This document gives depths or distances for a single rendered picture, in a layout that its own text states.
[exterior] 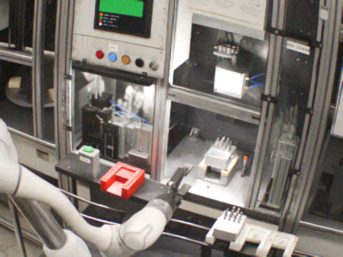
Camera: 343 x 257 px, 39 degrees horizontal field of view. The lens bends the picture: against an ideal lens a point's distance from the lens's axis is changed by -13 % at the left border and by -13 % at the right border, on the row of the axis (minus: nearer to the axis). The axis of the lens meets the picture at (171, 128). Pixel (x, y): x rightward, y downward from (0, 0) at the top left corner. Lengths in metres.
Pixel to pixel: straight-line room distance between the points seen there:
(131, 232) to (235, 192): 0.76
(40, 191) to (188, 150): 1.16
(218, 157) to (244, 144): 0.32
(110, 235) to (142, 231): 0.15
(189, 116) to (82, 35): 0.73
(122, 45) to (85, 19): 0.21
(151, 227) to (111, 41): 0.79
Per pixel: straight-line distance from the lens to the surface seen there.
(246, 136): 2.54
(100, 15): 2.07
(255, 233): 2.10
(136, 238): 1.63
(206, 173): 2.33
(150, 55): 2.04
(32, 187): 1.49
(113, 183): 2.25
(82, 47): 2.19
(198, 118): 2.59
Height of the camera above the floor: 2.23
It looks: 29 degrees down
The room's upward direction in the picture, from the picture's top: 5 degrees clockwise
